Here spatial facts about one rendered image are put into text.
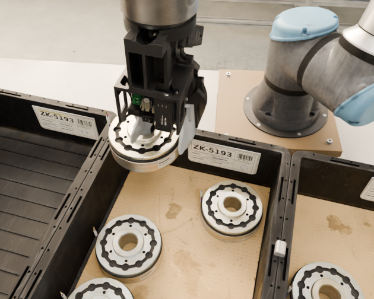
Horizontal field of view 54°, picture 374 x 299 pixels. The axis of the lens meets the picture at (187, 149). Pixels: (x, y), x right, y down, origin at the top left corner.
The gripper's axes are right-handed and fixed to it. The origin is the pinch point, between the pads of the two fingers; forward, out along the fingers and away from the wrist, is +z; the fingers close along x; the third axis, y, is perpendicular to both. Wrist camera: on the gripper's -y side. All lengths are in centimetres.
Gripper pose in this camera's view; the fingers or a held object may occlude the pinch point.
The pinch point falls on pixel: (167, 136)
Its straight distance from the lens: 52.1
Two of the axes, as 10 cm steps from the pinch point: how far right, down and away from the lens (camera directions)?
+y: -2.6, 7.3, -6.4
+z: -0.3, 6.5, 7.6
